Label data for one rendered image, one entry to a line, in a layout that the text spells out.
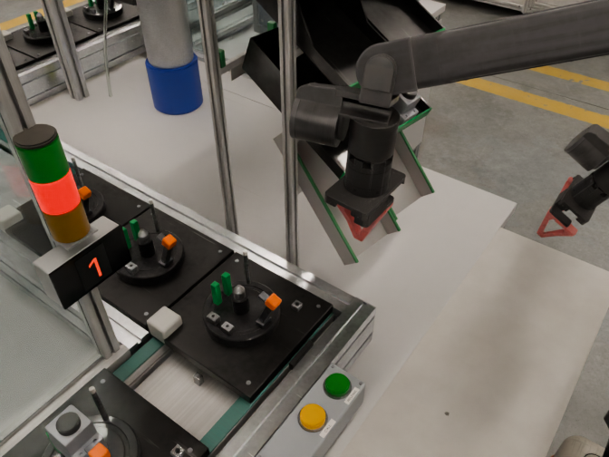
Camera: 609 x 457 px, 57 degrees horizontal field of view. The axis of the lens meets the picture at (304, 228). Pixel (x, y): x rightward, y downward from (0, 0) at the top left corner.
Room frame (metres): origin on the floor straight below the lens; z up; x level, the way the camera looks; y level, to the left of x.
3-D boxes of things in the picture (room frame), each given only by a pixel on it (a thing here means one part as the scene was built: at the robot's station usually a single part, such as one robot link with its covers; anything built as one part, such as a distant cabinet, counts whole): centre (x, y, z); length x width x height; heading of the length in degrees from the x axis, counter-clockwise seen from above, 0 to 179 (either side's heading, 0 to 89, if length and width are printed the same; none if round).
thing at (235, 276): (0.65, 0.12, 1.01); 0.24 x 0.24 x 0.13; 54
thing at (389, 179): (0.58, -0.08, 1.35); 0.10 x 0.07 x 0.07; 143
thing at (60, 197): (0.57, 0.32, 1.33); 0.05 x 0.05 x 0.05
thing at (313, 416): (0.46, -0.01, 0.96); 0.04 x 0.04 x 0.02
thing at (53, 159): (0.57, 0.32, 1.38); 0.05 x 0.05 x 0.05
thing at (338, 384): (0.51, -0.05, 0.96); 0.04 x 0.04 x 0.02
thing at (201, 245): (0.80, 0.31, 1.01); 0.24 x 0.24 x 0.13; 54
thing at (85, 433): (0.38, 0.32, 1.06); 0.08 x 0.04 x 0.07; 54
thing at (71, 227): (0.57, 0.32, 1.28); 0.05 x 0.05 x 0.05
